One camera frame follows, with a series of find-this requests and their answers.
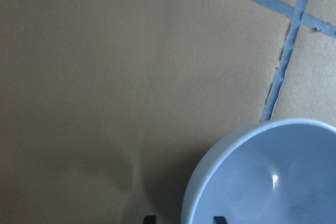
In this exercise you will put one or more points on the blue bowl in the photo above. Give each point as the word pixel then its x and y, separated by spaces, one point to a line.
pixel 272 172

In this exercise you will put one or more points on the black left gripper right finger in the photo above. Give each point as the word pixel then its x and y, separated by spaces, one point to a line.
pixel 219 220

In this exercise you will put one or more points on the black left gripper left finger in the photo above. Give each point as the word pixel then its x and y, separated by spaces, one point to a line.
pixel 149 219

